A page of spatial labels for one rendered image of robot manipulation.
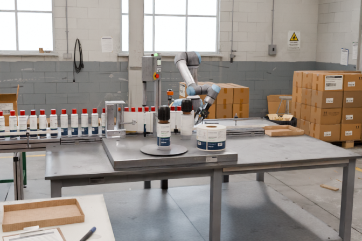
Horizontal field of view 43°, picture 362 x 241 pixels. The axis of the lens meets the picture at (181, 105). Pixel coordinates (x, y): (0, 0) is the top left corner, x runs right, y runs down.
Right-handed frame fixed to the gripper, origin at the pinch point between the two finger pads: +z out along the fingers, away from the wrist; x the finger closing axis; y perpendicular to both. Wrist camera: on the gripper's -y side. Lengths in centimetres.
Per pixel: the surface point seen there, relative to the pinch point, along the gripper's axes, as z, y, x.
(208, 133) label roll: 1, 68, -14
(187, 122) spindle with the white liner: 2.0, 32.5, -17.8
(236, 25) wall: -214, -527, 171
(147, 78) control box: -13, -1, -52
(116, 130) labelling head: 32, 16, -57
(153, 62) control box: -26, 1, -55
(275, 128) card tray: -31, -12, 73
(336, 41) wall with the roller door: -278, -450, 344
